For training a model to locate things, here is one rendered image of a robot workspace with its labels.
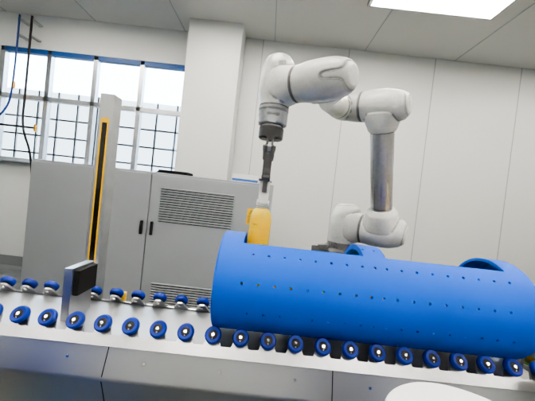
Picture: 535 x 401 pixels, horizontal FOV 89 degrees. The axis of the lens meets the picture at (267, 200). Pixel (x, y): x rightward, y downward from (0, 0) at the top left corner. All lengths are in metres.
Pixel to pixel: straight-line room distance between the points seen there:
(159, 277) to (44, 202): 1.21
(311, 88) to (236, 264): 0.50
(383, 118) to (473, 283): 0.69
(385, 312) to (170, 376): 0.58
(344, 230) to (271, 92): 0.89
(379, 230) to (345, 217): 0.19
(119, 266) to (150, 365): 1.98
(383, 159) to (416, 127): 2.95
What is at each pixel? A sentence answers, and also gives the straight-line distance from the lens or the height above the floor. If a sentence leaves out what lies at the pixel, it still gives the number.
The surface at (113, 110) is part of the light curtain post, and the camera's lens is 1.34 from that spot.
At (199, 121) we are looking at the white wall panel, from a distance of 3.58.
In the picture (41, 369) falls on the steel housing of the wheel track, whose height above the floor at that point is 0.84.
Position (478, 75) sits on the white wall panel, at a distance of 4.86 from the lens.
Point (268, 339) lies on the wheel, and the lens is 0.82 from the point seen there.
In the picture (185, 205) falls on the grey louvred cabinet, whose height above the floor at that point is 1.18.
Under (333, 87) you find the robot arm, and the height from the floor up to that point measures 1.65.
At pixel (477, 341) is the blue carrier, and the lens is 0.98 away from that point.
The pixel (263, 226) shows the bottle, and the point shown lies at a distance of 0.81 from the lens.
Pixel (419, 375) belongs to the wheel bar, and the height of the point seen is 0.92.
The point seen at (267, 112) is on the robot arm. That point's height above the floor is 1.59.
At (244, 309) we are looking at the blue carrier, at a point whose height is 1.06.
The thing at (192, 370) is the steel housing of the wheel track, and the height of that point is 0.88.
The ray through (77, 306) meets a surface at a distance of 1.06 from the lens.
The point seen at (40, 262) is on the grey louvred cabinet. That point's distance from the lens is 3.19.
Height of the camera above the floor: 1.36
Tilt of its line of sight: 1 degrees down
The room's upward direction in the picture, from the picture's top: 6 degrees clockwise
